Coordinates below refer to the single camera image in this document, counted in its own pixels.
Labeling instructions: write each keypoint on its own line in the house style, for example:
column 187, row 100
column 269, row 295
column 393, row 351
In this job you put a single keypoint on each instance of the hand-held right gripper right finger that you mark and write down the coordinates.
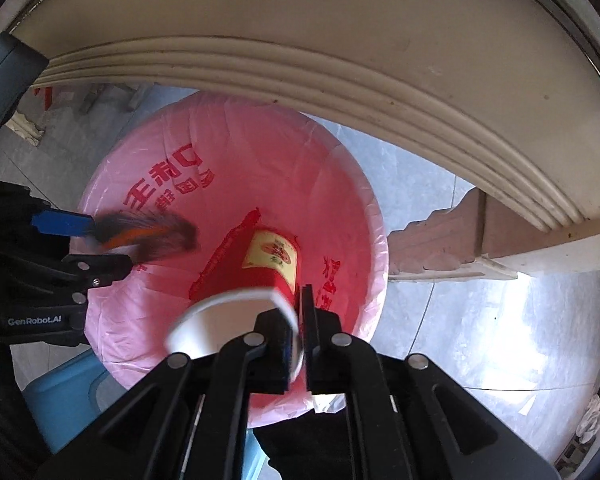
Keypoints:
column 314, row 355

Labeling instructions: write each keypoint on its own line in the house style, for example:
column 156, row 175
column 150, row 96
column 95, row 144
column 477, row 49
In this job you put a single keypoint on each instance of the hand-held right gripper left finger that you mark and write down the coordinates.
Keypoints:
column 284, row 355

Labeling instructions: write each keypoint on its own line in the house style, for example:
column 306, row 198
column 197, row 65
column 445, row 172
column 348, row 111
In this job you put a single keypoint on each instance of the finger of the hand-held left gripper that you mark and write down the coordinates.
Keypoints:
column 60, row 223
column 100, row 270

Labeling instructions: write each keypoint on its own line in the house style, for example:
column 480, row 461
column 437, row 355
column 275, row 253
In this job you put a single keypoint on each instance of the red paper cup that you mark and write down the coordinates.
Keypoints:
column 230, row 272

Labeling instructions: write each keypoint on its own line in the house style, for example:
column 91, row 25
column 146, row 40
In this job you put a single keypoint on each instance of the bin with pink bag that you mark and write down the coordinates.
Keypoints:
column 280, row 160

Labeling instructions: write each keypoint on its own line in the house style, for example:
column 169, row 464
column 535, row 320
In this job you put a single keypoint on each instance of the blue plastic stool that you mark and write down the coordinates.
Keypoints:
column 65, row 400

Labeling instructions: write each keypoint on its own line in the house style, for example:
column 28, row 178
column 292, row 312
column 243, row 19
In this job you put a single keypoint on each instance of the cream coffee table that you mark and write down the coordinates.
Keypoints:
column 330, row 20

